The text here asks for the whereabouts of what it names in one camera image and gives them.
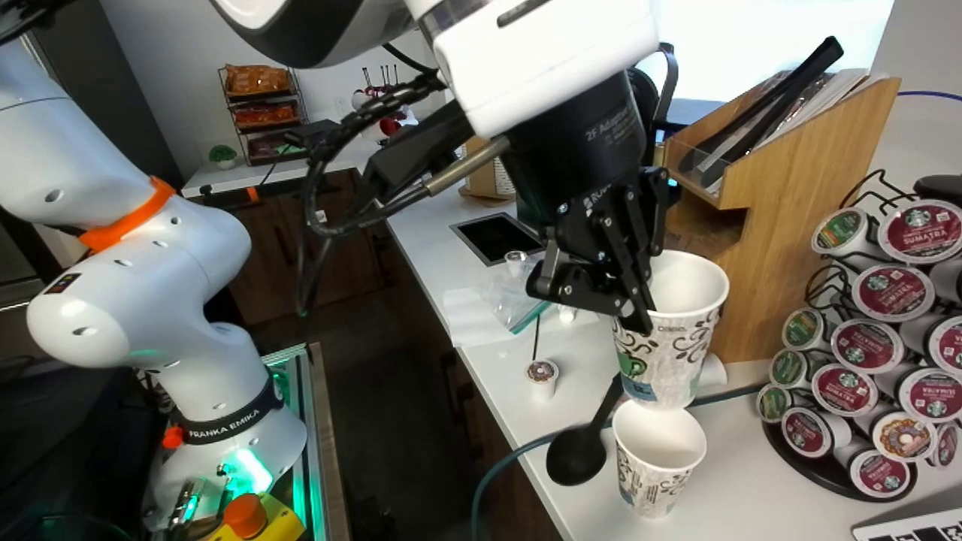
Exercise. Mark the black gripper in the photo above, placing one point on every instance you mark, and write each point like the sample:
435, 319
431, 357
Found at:
574, 148

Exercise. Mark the patterned paper cup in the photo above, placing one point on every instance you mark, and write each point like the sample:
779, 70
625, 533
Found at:
662, 366
657, 453

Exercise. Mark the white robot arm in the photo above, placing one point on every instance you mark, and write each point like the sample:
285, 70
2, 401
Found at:
153, 257

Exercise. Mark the coffee pod near chute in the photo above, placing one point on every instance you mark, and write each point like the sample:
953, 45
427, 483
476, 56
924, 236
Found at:
541, 373

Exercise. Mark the black plastic spoon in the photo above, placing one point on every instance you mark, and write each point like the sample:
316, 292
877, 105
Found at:
578, 453

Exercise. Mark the wooden condiment organizer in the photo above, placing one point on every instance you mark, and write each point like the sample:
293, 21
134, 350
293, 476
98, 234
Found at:
763, 174

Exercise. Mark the coffee pod carousel rack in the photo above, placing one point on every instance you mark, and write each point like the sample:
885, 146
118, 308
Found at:
868, 386

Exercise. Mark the background snack shelf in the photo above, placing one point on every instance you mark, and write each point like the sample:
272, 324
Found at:
266, 113

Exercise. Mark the yellow emergency stop button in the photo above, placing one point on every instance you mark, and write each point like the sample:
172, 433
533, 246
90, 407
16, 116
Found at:
257, 519

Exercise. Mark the countertop trash chute frame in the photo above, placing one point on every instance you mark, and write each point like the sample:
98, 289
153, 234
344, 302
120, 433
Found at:
492, 239

